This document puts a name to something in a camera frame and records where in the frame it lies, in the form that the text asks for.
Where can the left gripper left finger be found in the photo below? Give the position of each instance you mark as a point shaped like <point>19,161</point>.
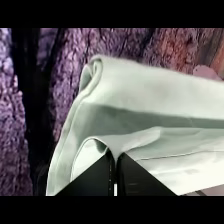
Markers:
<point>95,178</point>

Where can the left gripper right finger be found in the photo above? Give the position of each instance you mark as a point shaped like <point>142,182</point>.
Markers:
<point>140,178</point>

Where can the pale green shirt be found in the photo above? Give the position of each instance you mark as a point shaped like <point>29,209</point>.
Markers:
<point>143,100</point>

